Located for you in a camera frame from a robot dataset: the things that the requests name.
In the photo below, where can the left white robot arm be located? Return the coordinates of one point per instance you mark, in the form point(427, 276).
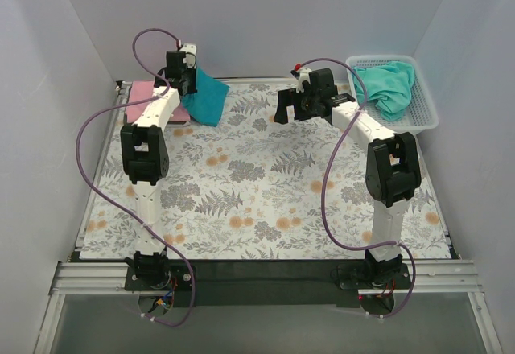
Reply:
point(145, 158)

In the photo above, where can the white plastic basket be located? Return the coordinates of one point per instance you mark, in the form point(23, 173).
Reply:
point(420, 114)

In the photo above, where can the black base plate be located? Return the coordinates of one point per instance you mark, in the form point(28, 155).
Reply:
point(258, 283)

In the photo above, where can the aluminium frame rail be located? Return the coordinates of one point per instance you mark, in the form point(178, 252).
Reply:
point(432, 276)

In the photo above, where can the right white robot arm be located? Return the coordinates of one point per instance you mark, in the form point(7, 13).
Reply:
point(392, 172)

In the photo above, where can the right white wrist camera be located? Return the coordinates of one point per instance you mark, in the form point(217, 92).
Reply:
point(301, 74)

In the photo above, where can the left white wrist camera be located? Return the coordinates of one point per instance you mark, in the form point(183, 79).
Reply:
point(188, 51)

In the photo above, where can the floral table mat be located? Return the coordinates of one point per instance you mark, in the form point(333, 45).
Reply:
point(250, 188)

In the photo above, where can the teal blue t shirt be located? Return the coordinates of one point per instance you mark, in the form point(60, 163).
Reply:
point(207, 104)

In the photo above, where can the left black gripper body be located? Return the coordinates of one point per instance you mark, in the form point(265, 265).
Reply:
point(187, 86)

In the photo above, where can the light green t shirt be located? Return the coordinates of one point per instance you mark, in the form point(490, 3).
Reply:
point(388, 87)

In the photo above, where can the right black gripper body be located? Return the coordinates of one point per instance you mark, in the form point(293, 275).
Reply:
point(296, 104)

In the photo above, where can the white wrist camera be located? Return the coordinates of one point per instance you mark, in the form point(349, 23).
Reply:
point(301, 74)
point(188, 51)

